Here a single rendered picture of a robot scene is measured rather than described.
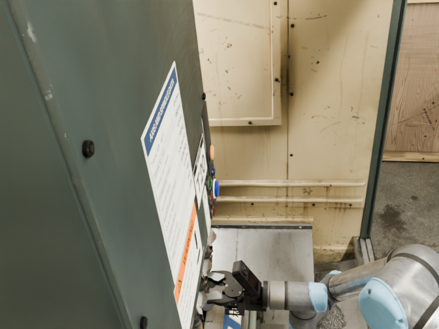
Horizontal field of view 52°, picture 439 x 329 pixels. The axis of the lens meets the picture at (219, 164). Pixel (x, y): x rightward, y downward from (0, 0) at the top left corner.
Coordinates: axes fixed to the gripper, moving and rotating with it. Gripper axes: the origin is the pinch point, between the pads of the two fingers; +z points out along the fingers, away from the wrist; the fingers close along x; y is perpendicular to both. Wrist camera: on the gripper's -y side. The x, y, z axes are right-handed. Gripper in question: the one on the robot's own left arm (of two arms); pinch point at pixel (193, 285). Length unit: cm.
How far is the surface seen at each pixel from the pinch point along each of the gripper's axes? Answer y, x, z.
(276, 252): 38, 47, -23
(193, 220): -56, -32, -10
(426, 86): 52, 215, -125
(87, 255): -76, -56, -8
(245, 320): 29.1, 9.6, -13.2
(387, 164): 116, 211, -109
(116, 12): -88, -43, -8
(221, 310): 29.4, 13.2, -4.8
